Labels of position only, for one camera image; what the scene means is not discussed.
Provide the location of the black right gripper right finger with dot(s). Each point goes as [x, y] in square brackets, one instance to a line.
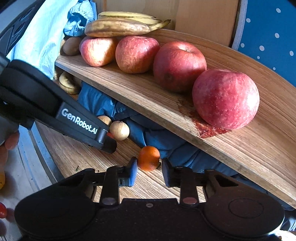
[183, 178]

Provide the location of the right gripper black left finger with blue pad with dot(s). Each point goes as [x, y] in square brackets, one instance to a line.
[116, 177]

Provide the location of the orange cherry tomato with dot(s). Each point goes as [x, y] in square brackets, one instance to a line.
[148, 158]

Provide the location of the red tomato pair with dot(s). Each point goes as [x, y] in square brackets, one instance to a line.
[3, 211]

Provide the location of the yellow lemon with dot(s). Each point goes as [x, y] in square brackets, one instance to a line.
[2, 179]

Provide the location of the person's left hand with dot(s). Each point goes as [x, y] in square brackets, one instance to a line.
[8, 145]

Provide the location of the dark blue cloth under shelf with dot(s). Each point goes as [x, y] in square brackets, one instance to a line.
[145, 132]

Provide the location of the banana under shelf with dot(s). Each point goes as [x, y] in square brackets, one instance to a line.
[69, 83]

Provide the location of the front yellow spotted pear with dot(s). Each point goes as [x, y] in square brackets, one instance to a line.
[119, 130]

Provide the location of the yellow spotted pear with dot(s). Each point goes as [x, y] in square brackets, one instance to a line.
[119, 130]
[105, 119]

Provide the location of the light blue cloth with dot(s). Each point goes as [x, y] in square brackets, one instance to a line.
[40, 44]

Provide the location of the back yellow spotted pear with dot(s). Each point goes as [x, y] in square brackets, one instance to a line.
[105, 119]

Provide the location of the left brown kiwi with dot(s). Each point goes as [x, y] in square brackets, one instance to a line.
[71, 46]

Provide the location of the metal baking tray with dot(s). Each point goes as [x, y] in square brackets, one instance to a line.
[30, 168]

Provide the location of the leftmost red-yellow apple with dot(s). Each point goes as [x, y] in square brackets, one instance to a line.
[98, 52]

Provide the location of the red-yellow apple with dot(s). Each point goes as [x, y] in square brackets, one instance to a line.
[98, 52]
[135, 54]

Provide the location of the rightmost red apple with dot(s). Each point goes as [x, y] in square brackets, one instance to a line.
[225, 99]

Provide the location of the crumpled blue plastic bag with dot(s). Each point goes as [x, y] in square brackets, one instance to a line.
[78, 17]

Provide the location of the lower spotted banana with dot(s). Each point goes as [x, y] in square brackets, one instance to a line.
[114, 27]

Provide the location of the top yellow banana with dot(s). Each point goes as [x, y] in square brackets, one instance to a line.
[143, 18]

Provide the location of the pine wood cabinet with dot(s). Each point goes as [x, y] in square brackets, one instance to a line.
[212, 20]

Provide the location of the blue starry fabric wardrobe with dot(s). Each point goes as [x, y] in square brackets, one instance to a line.
[266, 32]

